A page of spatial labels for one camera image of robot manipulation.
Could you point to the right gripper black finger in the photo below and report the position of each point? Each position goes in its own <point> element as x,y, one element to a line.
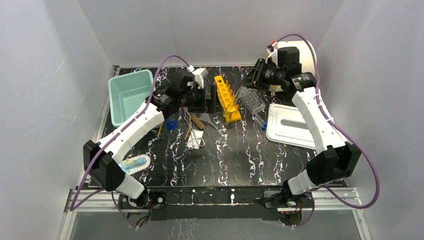
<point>252,81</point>
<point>257,69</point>

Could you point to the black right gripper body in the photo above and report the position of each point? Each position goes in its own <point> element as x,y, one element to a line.
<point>270,75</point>

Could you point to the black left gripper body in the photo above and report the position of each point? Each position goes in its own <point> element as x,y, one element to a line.
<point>201,98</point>

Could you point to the large clear glass test tube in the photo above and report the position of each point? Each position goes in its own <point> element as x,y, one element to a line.
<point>238,94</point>

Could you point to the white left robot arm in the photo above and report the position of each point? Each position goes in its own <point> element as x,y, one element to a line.
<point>101,159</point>

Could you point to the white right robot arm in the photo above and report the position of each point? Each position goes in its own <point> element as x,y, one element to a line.
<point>336,157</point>

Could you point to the clear acrylic tube rack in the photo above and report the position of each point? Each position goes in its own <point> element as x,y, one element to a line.
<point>252,101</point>

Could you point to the brown test tube brush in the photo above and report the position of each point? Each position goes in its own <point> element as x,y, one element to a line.
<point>197,122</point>

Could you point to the blue round cap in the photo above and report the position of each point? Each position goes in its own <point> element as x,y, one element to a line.
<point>171,124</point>

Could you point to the cream cylindrical drum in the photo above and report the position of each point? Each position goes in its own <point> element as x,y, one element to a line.
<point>305,55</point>

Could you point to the yellow test tube rack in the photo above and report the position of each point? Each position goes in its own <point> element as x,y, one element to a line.
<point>227,100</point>

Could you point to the clear plastic funnel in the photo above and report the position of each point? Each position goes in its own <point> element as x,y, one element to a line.
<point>205,117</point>

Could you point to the brown rubber tubing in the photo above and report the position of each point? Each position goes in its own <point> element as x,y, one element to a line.
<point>160,130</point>

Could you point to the white plastic bin lid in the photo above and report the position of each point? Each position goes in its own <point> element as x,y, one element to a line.
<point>286,125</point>

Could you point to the teal plastic bin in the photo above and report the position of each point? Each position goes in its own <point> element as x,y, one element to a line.
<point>126,94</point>

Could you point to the packaged blue pipette bulb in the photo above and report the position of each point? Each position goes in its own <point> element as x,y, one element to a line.
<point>135,164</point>

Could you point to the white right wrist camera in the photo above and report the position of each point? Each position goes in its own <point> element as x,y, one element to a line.
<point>271,48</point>

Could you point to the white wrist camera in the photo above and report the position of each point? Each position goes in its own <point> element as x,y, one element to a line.
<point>199,75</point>
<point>271,48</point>

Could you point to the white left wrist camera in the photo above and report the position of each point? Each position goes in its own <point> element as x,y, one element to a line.
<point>199,75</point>

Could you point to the aluminium frame rail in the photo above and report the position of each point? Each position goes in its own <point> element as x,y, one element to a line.
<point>163,198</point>

